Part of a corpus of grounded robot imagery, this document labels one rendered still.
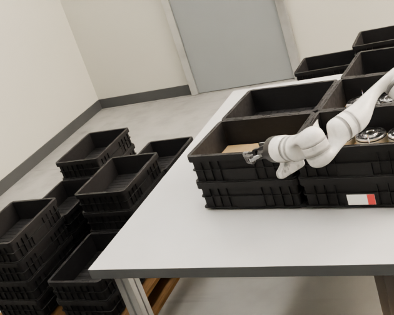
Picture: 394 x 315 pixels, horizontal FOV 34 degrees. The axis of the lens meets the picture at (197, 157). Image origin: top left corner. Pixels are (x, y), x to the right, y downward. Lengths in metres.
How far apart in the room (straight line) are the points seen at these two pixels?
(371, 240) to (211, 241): 0.54
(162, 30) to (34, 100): 1.31
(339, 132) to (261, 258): 0.56
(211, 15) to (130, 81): 1.14
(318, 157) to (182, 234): 0.81
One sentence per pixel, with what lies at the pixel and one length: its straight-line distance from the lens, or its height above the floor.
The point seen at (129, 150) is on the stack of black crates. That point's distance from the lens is 3.86.
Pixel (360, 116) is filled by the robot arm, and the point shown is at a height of 1.14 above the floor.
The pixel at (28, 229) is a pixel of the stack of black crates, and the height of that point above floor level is 0.58.
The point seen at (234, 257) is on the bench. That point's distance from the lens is 2.07.
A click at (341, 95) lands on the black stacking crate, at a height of 0.88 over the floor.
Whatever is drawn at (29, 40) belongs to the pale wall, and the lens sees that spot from 5.95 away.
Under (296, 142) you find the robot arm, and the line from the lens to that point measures 1.64.
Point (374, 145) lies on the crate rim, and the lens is 2.01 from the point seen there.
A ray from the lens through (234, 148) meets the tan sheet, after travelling 2.50.
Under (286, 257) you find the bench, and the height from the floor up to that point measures 0.70.
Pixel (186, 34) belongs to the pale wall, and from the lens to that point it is 5.86.
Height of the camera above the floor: 1.80
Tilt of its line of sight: 23 degrees down
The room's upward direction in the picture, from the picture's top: 19 degrees counter-clockwise
